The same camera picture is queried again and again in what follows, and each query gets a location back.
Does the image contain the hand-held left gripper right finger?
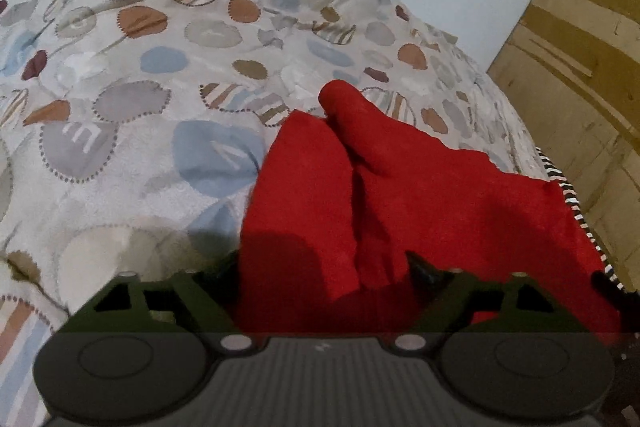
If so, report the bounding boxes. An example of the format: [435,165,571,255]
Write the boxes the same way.
[392,251,582,352]

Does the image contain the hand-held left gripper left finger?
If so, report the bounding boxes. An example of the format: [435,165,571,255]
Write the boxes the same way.
[64,251,252,354]

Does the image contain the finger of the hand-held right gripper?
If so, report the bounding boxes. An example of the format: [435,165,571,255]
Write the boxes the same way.
[590,272,640,313]

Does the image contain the red knit sweater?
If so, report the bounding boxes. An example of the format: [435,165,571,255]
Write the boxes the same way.
[239,79,624,339]

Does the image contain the black and white striped cloth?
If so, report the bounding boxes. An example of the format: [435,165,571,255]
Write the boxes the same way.
[534,147,627,294]

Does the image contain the brown cardboard board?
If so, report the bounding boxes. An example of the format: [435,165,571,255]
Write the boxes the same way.
[486,0,640,290]

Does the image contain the printed duvet with round patches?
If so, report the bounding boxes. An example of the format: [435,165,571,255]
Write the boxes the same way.
[0,0,551,427]

